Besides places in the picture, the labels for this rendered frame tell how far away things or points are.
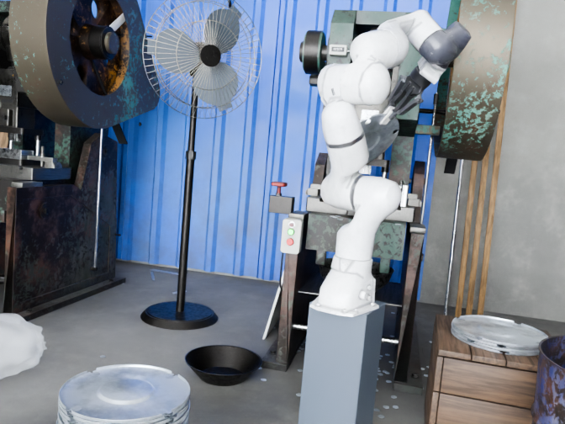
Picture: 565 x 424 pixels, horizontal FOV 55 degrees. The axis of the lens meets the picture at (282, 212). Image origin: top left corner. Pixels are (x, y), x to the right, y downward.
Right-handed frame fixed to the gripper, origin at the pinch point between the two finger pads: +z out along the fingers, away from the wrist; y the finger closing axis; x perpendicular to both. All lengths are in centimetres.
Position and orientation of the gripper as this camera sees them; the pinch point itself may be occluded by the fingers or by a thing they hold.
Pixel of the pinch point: (388, 115)
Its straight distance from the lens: 201.0
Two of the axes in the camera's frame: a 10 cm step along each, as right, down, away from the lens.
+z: -5.1, 6.1, 6.1
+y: -3.9, -8.0, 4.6
